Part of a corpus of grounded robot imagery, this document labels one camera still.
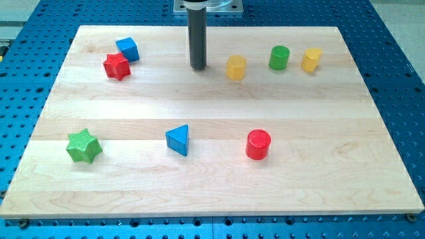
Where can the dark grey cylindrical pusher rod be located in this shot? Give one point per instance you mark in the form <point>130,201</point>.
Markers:
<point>197,32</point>

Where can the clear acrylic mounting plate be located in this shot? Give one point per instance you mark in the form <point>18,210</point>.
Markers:
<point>213,7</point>

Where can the yellow hexagon block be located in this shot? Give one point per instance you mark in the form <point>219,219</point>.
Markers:
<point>235,67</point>

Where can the blue cube block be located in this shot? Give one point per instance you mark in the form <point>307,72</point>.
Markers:
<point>129,49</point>

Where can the green cylinder block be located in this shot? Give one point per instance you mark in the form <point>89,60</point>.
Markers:
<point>279,57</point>

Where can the red star block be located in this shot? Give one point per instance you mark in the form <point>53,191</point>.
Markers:
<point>116,66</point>

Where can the blue triangle block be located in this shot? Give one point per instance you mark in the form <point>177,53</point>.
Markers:
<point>178,139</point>

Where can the light wooden board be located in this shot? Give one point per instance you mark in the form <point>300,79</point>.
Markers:
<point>330,151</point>

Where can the red cylinder block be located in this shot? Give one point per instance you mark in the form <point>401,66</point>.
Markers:
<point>257,144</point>

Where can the green star block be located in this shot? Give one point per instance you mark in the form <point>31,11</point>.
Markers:
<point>83,147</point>

